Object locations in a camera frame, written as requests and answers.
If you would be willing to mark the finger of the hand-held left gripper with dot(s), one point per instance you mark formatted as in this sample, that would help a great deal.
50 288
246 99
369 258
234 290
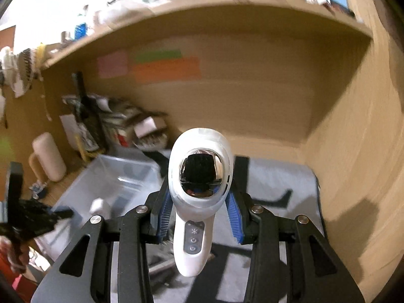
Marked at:
38 217

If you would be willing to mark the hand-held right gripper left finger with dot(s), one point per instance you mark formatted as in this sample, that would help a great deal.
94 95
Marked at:
164 219

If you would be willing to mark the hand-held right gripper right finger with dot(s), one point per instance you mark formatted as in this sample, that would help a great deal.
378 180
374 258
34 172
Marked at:
235 222

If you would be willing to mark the white handheld massager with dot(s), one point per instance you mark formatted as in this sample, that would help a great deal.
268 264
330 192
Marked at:
191 258

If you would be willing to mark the clear plastic bin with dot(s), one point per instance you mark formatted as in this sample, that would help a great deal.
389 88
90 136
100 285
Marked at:
120 176

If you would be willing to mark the beige lidded mug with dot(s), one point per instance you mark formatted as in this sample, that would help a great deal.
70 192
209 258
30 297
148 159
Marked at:
49 157

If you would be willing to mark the grey felt desk mat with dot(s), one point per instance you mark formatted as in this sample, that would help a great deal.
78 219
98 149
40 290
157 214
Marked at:
284 183

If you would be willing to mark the red clothing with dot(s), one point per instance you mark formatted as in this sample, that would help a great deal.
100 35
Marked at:
19 287

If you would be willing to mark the dark wine bottle elephant label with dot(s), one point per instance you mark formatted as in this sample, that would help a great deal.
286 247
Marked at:
90 126

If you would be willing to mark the pile of papers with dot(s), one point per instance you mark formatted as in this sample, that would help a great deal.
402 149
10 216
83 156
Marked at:
132 123

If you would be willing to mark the orange sticky note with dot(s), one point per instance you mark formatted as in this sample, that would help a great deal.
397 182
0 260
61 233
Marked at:
165 71

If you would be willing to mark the pink sticky note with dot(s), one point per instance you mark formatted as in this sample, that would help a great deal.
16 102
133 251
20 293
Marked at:
112 64

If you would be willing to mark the green sticky note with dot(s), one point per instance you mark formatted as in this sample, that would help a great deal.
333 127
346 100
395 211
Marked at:
157 55

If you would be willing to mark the wooden shelf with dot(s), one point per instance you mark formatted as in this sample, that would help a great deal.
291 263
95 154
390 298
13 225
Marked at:
221 3

